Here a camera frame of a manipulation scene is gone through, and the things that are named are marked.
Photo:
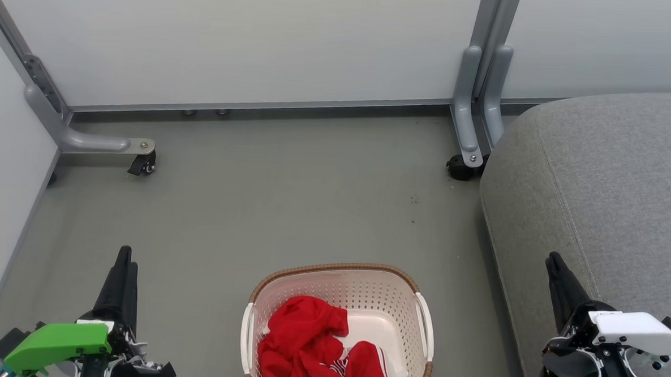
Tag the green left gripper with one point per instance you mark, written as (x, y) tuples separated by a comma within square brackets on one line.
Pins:
[(57, 343)]

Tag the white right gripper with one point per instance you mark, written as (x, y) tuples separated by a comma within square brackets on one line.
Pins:
[(629, 331)]

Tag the red jersey with black numbers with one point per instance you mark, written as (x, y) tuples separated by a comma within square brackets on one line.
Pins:
[(301, 334)]

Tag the red shorts with white stripes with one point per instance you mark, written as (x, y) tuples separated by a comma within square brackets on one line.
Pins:
[(368, 363)]

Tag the grey fabric sofa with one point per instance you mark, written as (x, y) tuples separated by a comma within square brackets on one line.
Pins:
[(596, 194)]

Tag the black caster wheel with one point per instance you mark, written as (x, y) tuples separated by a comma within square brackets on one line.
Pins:
[(458, 166), (144, 164)]

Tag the long grey partition foot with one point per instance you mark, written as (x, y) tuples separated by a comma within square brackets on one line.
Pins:
[(88, 142)]

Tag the white perforated laundry basket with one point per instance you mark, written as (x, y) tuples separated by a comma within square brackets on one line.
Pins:
[(376, 295)]

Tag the small round levelling foot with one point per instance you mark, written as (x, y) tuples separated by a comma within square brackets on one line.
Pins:
[(222, 112)]

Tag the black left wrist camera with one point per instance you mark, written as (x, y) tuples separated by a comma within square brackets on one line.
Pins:
[(9, 341)]

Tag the grey perforated bracket plate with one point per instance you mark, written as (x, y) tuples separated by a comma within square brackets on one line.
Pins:
[(43, 82)]

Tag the grey partition bottom rail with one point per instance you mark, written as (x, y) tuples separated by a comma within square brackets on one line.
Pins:
[(260, 105)]

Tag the upright grey partition post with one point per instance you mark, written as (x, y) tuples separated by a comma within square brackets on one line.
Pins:
[(492, 25)]

